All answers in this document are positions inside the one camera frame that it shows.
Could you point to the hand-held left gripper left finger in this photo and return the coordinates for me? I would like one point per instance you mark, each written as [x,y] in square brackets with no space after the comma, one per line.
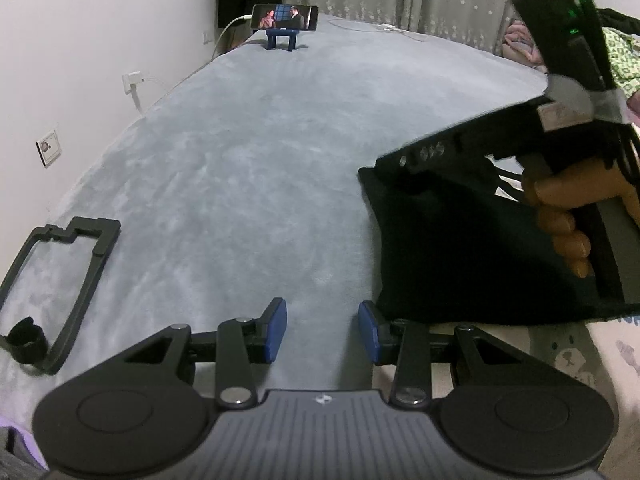
[277,330]

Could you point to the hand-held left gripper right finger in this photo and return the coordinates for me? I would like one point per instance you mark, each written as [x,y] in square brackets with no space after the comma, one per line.
[367,332]

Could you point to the black and cream sweatshirt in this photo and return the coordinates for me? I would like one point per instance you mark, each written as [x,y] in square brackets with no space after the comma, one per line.
[450,250]

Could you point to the person's right hand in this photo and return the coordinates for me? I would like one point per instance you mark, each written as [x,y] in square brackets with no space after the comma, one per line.
[565,190]

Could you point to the green patterned garment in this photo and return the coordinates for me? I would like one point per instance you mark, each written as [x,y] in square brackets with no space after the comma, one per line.
[622,60]

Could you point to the grey bed blanket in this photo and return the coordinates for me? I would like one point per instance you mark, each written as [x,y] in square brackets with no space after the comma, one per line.
[225,160]

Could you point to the black garment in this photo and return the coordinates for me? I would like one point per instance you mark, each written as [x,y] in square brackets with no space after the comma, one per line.
[625,17]

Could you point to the blue phone stand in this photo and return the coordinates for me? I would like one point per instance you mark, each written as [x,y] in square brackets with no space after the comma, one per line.
[282,40]

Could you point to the smartphone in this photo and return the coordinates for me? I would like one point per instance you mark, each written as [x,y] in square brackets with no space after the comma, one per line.
[285,17]

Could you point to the purple cloth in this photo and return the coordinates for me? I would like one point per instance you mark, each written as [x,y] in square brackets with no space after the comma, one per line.
[25,440]

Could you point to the black plastic frame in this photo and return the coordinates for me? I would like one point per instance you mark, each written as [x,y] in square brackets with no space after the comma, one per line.
[100,240]

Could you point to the white wall socket with plug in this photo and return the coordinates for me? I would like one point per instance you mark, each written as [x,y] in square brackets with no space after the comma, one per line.
[132,81]

